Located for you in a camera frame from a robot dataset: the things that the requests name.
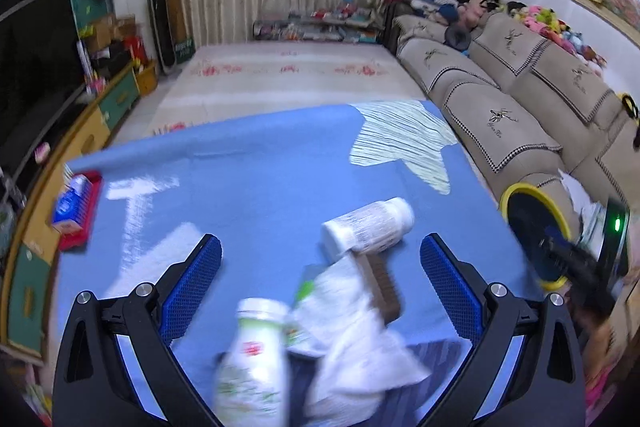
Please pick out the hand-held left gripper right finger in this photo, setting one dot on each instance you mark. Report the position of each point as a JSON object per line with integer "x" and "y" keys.
{"x": 452, "y": 287}

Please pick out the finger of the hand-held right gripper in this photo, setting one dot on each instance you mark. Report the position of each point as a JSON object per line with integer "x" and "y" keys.
{"x": 557, "y": 239}

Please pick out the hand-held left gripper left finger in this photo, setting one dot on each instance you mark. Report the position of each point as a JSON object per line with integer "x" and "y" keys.
{"x": 192, "y": 292}

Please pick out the black yellow-rimmed waste bin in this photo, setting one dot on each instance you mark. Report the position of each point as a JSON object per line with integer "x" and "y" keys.
{"x": 525, "y": 217}

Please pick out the brown brush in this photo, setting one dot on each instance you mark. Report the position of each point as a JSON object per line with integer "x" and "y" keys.
{"x": 380, "y": 287}

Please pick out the white green-print drink bottle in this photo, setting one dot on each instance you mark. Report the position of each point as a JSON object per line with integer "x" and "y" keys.
{"x": 252, "y": 367}

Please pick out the white capped bottle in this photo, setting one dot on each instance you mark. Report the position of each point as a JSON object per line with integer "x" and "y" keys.
{"x": 367, "y": 224}

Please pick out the white tissue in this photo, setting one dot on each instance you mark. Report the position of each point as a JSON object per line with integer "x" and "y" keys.
{"x": 350, "y": 347}

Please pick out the papers and plastic bags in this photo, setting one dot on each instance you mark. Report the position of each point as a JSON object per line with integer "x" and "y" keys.
{"x": 592, "y": 217}

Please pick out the blue star-print tablecloth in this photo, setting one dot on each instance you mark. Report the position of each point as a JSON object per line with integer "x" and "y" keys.
{"x": 250, "y": 187}

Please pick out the beige sofa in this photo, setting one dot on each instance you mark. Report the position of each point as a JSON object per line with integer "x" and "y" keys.
{"x": 500, "y": 122}

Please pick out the red tray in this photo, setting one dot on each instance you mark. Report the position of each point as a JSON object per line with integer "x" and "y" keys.
{"x": 90, "y": 207}

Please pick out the blue tissue pack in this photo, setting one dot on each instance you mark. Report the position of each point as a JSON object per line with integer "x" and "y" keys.
{"x": 72, "y": 202}

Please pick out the small pink object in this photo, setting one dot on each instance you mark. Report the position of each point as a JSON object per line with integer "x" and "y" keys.
{"x": 42, "y": 151}

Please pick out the green yellow television cabinet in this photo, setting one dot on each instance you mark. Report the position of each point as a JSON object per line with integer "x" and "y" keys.
{"x": 117, "y": 97}

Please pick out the yellow wooden bucket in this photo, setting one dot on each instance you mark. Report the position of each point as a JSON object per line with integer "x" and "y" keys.
{"x": 146, "y": 79}

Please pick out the pile of plush toys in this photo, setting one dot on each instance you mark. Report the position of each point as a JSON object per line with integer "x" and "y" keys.
{"x": 540, "y": 19}

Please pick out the round dark cushion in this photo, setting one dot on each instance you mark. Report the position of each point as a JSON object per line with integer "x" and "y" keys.
{"x": 457, "y": 38}

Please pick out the floral floor mat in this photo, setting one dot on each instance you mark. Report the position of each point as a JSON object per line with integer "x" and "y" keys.
{"x": 280, "y": 77}

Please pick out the black tower fan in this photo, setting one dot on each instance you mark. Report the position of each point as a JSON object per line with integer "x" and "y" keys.
{"x": 160, "y": 27}

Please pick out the large curved television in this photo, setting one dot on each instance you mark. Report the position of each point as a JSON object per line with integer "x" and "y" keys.
{"x": 35, "y": 72}

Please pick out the open cardboard boxes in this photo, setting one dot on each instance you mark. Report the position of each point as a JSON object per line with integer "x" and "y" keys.
{"x": 112, "y": 32}

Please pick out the glass coffee table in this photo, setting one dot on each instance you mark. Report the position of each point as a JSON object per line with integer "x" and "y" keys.
{"x": 310, "y": 29}

